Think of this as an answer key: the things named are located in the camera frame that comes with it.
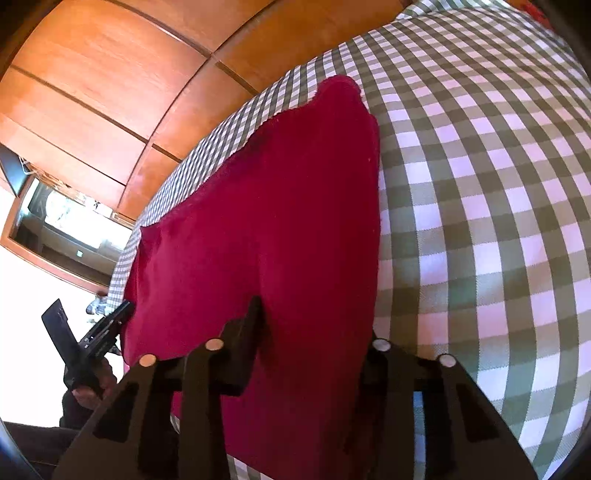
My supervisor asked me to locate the green checked bed cover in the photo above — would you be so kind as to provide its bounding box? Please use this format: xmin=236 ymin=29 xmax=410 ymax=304
xmin=105 ymin=0 xmax=591 ymax=480

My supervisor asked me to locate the person's left hand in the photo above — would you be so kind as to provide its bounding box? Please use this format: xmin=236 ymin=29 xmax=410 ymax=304
xmin=71 ymin=358 xmax=118 ymax=410

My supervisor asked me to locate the wooden framed window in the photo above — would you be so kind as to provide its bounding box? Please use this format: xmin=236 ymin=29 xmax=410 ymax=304
xmin=1 ymin=176 xmax=131 ymax=295

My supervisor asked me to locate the wooden panelled headboard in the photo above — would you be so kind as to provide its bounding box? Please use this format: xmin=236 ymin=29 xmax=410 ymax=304
xmin=1 ymin=1 xmax=404 ymax=219

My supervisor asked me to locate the colourful checked pillow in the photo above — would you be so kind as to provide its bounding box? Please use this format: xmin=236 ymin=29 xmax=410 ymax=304
xmin=508 ymin=0 xmax=552 ymax=29

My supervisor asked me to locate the red sweater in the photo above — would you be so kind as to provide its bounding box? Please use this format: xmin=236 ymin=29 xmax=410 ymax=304
xmin=122 ymin=76 xmax=381 ymax=479

